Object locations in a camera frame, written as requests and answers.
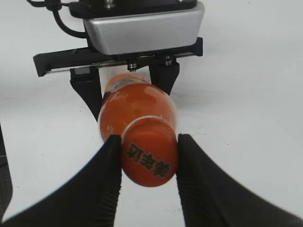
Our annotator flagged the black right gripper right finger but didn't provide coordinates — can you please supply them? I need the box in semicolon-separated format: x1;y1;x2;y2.
176;134;303;227

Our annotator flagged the orange bottle cap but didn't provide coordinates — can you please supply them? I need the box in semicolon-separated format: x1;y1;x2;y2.
121;116;178;187

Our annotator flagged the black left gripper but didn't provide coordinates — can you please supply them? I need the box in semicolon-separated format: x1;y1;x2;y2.
33;37;203;121

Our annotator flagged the black camera cable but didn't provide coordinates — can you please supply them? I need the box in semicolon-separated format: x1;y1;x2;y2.
26;0;89;39

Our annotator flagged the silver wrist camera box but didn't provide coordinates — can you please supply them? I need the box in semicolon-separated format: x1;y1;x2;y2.
83;1;205;55

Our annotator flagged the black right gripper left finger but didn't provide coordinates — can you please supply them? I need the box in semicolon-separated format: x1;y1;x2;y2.
1;135;122;227

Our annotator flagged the orange soda plastic bottle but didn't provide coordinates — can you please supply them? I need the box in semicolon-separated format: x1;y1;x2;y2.
98;73;178;141

